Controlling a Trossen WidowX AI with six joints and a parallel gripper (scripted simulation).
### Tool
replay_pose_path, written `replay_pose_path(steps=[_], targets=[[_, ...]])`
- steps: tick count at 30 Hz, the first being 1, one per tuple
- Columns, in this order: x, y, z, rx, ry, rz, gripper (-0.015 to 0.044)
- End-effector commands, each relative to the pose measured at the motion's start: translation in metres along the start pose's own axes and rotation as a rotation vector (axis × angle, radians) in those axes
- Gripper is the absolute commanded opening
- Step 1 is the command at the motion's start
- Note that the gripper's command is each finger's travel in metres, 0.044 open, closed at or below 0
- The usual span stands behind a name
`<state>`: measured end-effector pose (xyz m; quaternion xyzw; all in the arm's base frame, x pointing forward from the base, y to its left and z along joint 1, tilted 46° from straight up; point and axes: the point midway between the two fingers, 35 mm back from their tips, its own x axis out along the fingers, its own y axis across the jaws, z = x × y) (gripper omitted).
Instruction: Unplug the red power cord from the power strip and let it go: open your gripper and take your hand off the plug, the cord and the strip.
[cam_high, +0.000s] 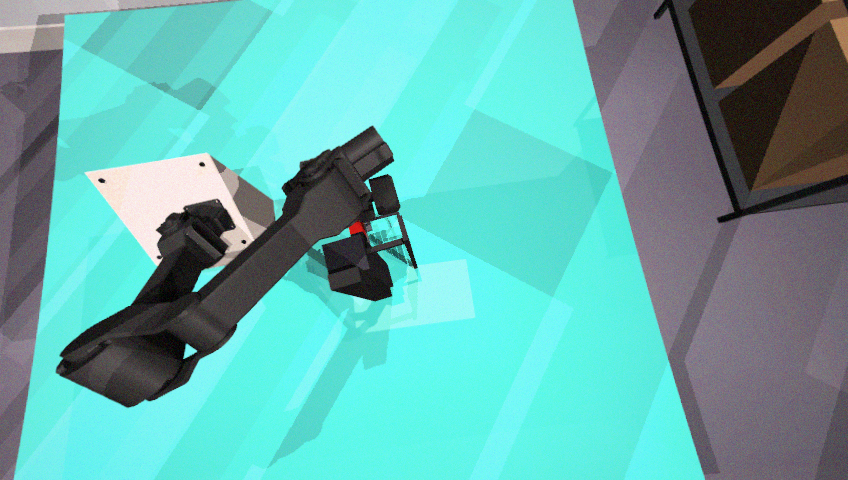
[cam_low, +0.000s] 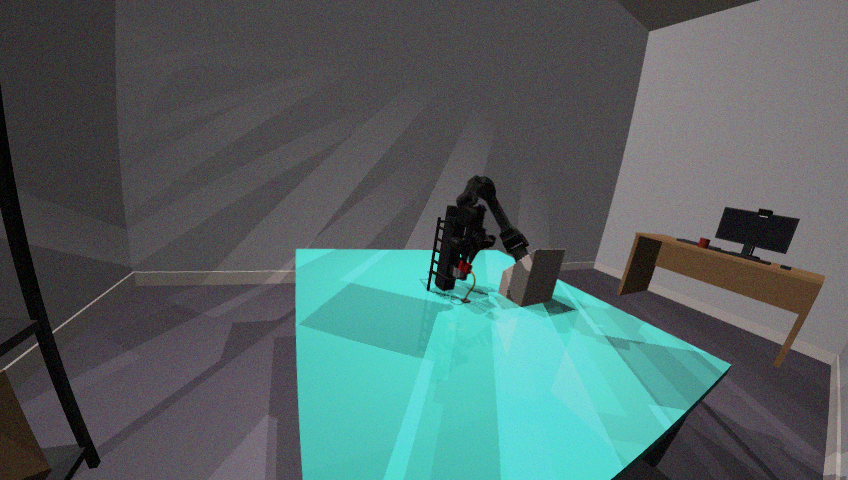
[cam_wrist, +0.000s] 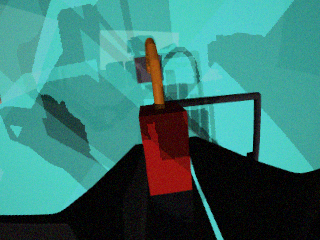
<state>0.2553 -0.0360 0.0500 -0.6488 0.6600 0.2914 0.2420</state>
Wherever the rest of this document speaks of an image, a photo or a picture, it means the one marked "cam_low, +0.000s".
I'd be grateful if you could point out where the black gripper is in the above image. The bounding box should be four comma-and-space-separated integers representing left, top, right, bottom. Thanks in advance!
447, 224, 485, 265

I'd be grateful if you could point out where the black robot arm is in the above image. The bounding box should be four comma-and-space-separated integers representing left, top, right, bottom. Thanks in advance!
456, 175, 529, 263

